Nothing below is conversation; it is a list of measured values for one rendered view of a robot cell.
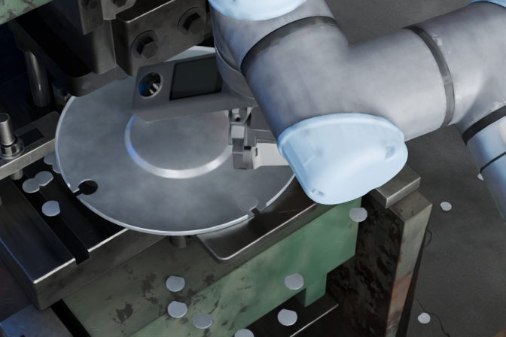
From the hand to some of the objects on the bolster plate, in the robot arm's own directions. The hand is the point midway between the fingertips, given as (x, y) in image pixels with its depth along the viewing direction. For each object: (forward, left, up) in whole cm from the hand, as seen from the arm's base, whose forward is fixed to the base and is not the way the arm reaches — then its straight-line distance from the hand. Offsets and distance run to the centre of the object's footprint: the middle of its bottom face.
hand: (246, 152), depth 105 cm
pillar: (+35, +9, -20) cm, 42 cm away
